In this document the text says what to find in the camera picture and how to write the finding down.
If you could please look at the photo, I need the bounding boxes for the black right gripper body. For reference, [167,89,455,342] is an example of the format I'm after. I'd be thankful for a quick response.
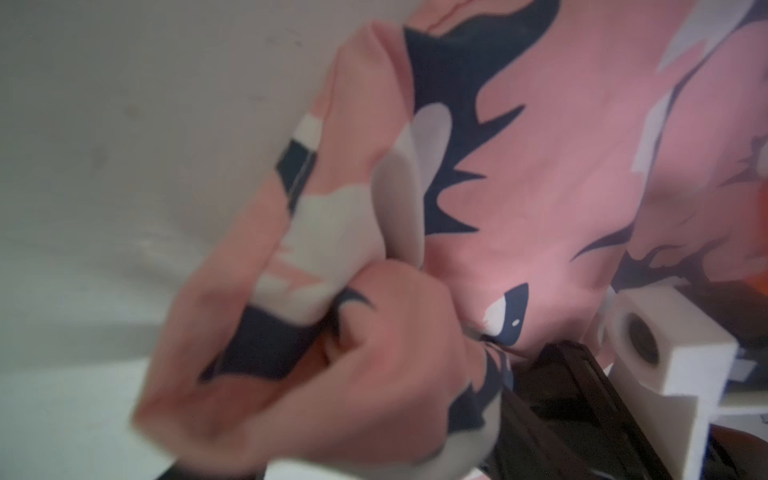
[480,341,671,480]

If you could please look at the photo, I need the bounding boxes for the pink shark print shorts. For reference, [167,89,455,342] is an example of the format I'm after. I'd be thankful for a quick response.
[132,1,767,479]

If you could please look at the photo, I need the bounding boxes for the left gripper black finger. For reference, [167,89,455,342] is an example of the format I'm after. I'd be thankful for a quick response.
[156,459,267,480]

